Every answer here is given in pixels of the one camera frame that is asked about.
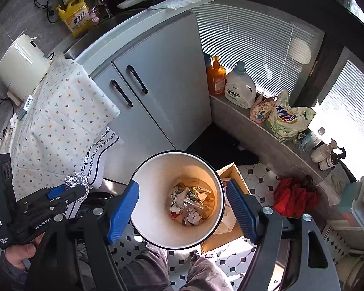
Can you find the black floor mat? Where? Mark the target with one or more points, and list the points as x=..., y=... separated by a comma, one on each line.
x=224, y=148

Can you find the teal plastic basket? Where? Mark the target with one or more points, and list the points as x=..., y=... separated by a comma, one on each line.
x=355, y=200

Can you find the cream air fryer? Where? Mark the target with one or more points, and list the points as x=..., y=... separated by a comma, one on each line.
x=18, y=63

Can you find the small pink bottle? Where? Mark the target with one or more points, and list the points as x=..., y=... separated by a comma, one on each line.
x=93, y=16

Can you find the person's right leg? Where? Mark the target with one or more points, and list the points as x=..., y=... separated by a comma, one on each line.
x=209, y=275

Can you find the person's left hand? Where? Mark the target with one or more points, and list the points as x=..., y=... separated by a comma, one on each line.
x=24, y=253

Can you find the grey cabinet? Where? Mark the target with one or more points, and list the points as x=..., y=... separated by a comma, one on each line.
x=170, y=97

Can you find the pile of crumpled wrappers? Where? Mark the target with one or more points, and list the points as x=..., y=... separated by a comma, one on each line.
x=189, y=206

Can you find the red cloth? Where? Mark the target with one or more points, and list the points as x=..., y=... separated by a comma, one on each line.
x=294, y=197

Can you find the cardboard box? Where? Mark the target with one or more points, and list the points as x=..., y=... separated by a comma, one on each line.
x=233, y=172

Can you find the pink printed packet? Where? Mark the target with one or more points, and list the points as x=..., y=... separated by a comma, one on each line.
x=262, y=112

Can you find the person's left leg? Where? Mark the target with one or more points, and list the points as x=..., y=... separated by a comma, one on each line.
x=148, y=269

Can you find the small white tissue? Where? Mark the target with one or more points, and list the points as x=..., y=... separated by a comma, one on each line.
x=13, y=121

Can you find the narrow window blinds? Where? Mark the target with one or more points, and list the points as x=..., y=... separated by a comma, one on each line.
x=348, y=103

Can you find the person's left forearm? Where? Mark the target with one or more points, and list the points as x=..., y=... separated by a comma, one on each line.
x=6, y=282

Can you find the green and white detergent bag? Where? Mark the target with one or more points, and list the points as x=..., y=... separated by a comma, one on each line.
x=286, y=119

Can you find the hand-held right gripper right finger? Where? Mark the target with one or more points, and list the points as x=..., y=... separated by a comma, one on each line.
x=241, y=212

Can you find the orange pump bottle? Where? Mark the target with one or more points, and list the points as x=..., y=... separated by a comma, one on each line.
x=217, y=80

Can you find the clear plastic bottle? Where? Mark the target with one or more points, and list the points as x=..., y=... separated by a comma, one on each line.
x=309, y=142

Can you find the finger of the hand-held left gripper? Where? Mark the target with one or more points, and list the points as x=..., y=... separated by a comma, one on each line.
x=74, y=195
x=56, y=192

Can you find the white trash bin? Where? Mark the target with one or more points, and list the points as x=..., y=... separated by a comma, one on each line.
x=157, y=182

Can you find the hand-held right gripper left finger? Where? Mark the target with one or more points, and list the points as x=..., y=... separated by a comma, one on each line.
x=124, y=209

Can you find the floral tablecloth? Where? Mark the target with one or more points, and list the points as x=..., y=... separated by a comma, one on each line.
x=63, y=112

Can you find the foil ball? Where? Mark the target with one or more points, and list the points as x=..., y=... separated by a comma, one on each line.
x=74, y=180

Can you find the translucent plastic bag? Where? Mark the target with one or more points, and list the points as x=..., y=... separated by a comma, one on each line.
x=227, y=218

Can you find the person's leg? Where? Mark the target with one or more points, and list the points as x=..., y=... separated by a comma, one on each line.
x=148, y=269
x=209, y=275

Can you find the wide window blinds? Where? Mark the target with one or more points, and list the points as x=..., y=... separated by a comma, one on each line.
x=248, y=42

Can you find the yellow dish soap bottle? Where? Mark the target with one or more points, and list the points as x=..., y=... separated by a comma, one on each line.
x=77, y=18

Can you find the barcode label strip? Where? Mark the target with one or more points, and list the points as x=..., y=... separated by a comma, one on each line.
x=25, y=106

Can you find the white bottle with dark pump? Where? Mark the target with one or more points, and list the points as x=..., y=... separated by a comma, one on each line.
x=329, y=161

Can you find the white laundry detergent jug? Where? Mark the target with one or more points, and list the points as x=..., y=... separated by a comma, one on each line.
x=239, y=88

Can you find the white cloth with black embroidery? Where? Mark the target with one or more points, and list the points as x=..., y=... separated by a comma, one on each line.
x=100, y=154

